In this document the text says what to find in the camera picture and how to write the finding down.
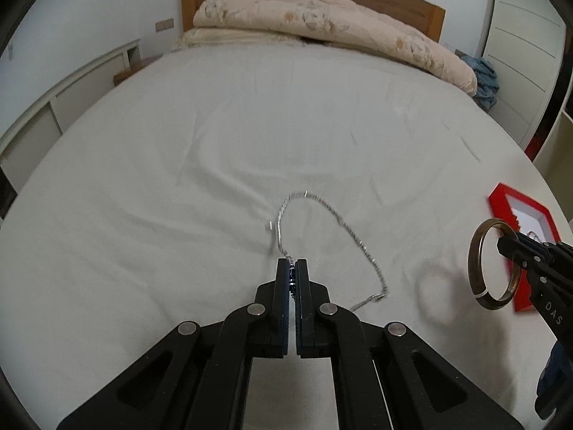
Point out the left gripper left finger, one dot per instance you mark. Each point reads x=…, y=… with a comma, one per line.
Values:
x=197, y=376

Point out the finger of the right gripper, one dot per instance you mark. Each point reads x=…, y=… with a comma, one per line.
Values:
x=523, y=251

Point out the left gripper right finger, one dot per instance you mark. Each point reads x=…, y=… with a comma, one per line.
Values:
x=386, y=377

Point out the dark brown bangle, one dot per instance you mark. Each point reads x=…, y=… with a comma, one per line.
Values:
x=493, y=280

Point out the thin silver bangle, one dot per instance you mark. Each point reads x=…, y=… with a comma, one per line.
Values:
x=533, y=236

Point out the red jewelry box tray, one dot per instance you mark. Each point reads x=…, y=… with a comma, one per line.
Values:
x=523, y=214

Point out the blue gloved right hand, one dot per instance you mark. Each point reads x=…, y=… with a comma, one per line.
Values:
x=554, y=389

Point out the red object by wardrobe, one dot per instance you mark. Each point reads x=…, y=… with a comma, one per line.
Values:
x=534, y=147

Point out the blue towel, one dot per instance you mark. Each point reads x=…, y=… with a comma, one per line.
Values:
x=487, y=81

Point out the white bed sheet mattress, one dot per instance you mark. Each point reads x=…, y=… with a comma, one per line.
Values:
x=154, y=207

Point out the white wardrobe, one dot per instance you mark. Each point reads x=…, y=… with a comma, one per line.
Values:
x=525, y=47

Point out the white low cabinet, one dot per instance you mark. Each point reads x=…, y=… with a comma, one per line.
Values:
x=37, y=130

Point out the wooden nightstand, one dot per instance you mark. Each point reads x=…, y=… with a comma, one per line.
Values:
x=134, y=68

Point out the cream pillow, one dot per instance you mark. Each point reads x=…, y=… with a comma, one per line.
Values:
x=203, y=36

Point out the pink floral duvet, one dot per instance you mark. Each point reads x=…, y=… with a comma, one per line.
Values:
x=404, y=30

